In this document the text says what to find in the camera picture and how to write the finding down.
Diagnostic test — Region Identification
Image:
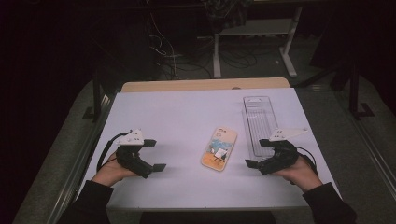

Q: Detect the printed orange phone case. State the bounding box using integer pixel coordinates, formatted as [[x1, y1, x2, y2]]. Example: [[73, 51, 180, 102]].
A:
[[200, 126, 238, 172]]

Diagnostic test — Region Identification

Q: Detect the clear plastic box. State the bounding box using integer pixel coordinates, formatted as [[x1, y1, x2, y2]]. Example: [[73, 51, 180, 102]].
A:
[[242, 95, 280, 161]]

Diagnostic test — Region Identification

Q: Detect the light wooden board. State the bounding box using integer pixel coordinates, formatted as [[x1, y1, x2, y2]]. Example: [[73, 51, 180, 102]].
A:
[[120, 77, 291, 93]]

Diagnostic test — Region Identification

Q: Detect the person's left hand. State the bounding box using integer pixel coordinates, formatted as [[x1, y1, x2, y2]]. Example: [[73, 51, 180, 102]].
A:
[[91, 153, 138, 188]]

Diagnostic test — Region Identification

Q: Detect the white metal desk frame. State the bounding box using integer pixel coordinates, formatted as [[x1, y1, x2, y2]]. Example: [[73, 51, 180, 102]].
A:
[[199, 6, 304, 78]]

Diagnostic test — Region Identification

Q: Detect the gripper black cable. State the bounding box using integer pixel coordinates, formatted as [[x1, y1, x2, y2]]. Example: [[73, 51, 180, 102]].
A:
[[295, 146, 319, 177], [96, 131, 133, 172]]

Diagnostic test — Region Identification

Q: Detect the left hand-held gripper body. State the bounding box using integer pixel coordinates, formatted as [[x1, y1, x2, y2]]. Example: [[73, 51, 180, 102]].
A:
[[115, 129, 154, 180]]

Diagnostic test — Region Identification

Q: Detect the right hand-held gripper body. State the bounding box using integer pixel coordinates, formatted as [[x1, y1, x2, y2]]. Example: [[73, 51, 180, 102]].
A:
[[258, 128, 308, 176]]

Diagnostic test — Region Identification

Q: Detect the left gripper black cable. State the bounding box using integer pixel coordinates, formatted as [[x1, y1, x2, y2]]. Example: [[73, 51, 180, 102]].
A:
[[96, 131, 133, 172]]

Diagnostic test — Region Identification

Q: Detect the tangle of floor cables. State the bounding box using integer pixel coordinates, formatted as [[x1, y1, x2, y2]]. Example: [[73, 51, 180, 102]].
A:
[[145, 0, 216, 81]]

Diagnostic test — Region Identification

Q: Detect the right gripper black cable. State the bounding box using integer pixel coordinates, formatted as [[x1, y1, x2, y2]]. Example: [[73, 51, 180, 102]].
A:
[[295, 146, 319, 177]]

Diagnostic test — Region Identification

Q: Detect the silver metal rail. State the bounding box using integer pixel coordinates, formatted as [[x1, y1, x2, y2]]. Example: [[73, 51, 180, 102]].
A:
[[46, 92, 117, 224], [334, 91, 396, 202]]

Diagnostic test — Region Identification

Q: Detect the dark plaid cloth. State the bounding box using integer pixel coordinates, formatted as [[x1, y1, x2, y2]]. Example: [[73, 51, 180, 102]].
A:
[[202, 0, 254, 34]]

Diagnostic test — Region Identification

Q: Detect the black metal stand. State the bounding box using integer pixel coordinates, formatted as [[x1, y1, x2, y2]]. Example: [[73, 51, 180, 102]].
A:
[[347, 60, 375, 121], [82, 69, 120, 123]]

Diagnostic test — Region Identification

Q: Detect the person's right hand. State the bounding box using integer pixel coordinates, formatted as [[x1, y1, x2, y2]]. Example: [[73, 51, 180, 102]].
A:
[[274, 157, 323, 192]]

